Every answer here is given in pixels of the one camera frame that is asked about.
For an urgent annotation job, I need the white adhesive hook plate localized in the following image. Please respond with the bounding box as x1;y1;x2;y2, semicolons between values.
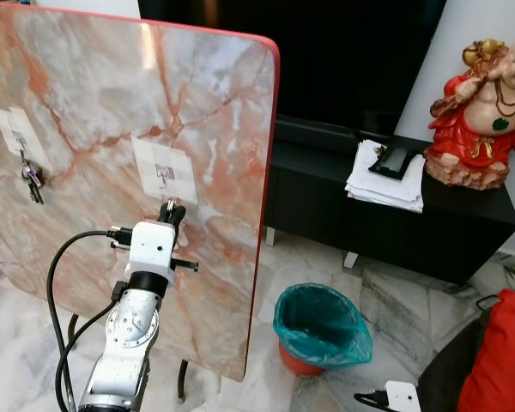
132;135;199;206
0;105;54;174

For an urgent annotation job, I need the marble pattern folding table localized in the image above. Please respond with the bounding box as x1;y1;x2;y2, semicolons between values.
0;3;281;383

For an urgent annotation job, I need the key bunch with purple tag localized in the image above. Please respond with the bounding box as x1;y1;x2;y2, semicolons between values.
19;153;45;205

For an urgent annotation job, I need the black tv console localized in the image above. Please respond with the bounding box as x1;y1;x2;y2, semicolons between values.
264;114;515;286

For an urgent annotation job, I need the orange bin with teal bag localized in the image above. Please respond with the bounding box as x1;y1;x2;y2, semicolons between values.
272;283;373;378

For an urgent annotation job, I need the white paper stack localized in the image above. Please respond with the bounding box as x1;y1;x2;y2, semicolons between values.
344;138;427;214

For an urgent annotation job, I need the black television screen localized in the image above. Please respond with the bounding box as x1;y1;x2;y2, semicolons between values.
137;0;448;136

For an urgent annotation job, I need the red laughing buddha statue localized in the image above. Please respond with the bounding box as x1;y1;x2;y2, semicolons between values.
424;36;515;191

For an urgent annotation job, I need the red cushion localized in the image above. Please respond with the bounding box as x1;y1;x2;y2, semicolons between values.
455;288;515;412

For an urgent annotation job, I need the black rectangular tray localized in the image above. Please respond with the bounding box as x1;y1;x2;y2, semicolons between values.
368;145;422;180

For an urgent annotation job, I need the dark brown seat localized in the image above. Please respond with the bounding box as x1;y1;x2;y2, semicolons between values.
415;316;497;412

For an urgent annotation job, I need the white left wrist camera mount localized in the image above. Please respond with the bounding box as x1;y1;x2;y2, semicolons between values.
110;221;200;282

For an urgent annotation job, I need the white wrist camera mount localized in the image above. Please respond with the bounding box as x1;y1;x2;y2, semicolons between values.
384;380;422;412
110;221;200;282

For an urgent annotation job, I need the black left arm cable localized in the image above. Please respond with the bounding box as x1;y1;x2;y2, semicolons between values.
47;227;134;412

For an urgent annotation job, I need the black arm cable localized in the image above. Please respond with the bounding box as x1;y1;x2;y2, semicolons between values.
47;227;134;412
353;391;387;411

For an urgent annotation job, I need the black floor cable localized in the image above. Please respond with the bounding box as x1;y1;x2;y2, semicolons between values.
475;286;515;312

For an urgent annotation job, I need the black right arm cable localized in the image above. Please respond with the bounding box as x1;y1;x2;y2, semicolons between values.
353;391;387;411

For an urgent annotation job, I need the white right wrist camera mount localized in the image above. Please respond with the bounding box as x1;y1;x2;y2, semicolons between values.
384;380;422;412

